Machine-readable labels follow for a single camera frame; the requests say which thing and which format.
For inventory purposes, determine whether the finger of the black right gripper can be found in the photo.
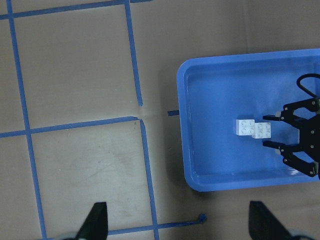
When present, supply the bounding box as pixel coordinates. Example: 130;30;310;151
262;140;283;150
262;114;283;122

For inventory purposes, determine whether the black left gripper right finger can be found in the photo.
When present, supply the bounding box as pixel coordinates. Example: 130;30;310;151
248;200;293;240

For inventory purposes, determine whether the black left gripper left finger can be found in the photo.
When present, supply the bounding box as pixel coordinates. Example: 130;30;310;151
74;202;108;240

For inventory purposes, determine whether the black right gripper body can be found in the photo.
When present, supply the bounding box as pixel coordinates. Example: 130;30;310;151
279;97;320;177

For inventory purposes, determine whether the white block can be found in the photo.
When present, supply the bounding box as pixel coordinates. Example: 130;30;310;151
252;122;272;139
235;119;255;136

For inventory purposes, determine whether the blue plastic tray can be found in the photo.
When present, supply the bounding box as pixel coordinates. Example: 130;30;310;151
177;49;320;192

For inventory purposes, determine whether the brown paper table cover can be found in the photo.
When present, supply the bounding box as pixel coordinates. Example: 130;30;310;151
0;0;320;240

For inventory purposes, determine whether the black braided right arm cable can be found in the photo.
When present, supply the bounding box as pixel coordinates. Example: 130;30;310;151
296;73;320;98

